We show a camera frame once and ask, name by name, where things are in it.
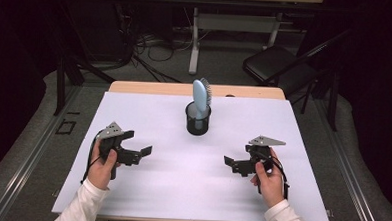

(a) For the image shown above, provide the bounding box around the metal floor rail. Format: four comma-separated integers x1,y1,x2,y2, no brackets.
0,81,83,221
307,97,391,221

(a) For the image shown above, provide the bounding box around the white desk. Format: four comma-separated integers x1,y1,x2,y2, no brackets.
169,0,325,81

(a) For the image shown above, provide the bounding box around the person's left hand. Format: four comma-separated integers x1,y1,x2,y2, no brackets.
85,139,122,191

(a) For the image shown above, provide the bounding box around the bundle of black floor cables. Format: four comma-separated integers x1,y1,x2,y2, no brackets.
113,3,187,84

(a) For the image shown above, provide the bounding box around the left hand-held gripper cable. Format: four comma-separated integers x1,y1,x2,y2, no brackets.
80,129,104,186

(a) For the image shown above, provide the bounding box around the black folding chair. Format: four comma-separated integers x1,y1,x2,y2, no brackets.
240,24,354,117

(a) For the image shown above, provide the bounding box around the right hand-held gripper cable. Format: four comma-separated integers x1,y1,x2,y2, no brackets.
251,151,292,201

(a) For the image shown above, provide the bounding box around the light blue hairbrush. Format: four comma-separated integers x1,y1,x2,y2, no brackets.
190,76,214,130

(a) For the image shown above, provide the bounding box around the black metal stand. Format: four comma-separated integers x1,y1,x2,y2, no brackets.
53,50,118,120

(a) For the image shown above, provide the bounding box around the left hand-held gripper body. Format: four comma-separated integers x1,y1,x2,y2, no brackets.
95,120,144,167

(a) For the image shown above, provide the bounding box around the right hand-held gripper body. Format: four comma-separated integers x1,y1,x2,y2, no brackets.
232,134,287,179

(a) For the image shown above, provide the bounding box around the hand-held gripper cable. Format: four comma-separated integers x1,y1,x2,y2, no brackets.
251,151,292,201
80,129,104,186

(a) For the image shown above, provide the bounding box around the black mesh cup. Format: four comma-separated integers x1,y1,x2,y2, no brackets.
183,100,212,137

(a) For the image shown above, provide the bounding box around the person's right hand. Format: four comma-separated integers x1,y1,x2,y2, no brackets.
249,146,287,209

